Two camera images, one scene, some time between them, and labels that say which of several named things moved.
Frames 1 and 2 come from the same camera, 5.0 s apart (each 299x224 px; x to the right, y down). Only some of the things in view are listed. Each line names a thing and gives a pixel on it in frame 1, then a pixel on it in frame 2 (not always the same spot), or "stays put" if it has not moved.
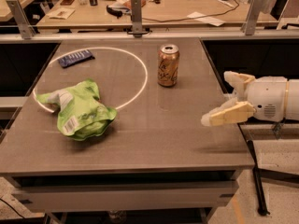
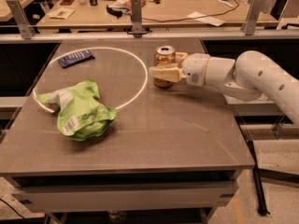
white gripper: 268,97 to 194,68
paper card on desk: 61,13 stays put
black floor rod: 262,203 stays put
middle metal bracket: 136,18 stays put
